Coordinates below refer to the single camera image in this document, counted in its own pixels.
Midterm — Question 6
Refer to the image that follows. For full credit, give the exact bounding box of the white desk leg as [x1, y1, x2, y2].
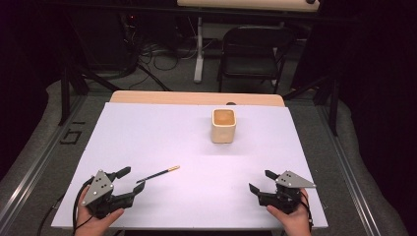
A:
[193, 16, 206, 84]

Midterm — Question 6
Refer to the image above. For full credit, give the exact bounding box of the bundle of floor cables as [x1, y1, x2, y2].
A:
[122, 30, 200, 92]

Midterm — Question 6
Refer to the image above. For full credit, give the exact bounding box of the black pen with gold end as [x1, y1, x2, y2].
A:
[136, 164, 181, 184]

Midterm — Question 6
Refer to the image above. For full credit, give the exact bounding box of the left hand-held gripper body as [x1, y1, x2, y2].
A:
[81, 169, 136, 220]

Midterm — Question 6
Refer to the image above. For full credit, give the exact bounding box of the black computer tower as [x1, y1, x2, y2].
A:
[116, 12, 147, 68]

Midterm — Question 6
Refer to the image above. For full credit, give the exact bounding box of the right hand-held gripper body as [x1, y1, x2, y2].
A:
[258, 169, 318, 215]

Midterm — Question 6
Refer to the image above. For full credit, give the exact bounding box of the person's left hand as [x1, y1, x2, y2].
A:
[74, 196, 126, 236]

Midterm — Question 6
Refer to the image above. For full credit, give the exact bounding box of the black folding chair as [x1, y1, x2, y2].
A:
[216, 25, 297, 94]

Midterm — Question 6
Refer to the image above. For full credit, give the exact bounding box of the wooden table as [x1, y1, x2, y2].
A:
[108, 89, 286, 108]

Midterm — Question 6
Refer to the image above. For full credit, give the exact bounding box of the light wooden desk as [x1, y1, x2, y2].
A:
[176, 0, 321, 14]

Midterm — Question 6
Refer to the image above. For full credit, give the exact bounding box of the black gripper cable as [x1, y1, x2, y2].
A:
[71, 176, 96, 236]
[299, 190, 315, 232]

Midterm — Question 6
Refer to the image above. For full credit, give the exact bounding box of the aluminium floor rail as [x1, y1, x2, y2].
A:
[0, 94, 87, 230]
[315, 103, 383, 236]

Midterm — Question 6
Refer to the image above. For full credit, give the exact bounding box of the black metal stand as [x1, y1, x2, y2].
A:
[58, 62, 123, 127]
[282, 72, 340, 138]

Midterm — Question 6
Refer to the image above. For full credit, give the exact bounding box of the person's right hand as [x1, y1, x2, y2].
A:
[266, 188, 313, 236]

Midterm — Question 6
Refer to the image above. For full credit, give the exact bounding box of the white board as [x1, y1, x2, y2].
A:
[51, 101, 329, 230]

